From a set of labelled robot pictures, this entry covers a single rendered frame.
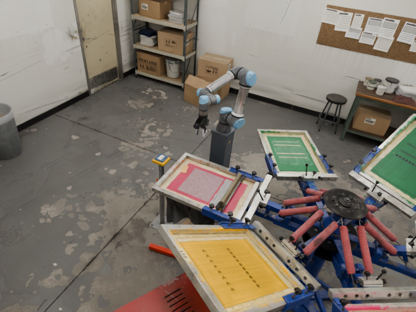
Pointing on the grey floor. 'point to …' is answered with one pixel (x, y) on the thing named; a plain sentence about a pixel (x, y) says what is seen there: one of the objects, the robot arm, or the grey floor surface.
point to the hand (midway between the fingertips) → (199, 135)
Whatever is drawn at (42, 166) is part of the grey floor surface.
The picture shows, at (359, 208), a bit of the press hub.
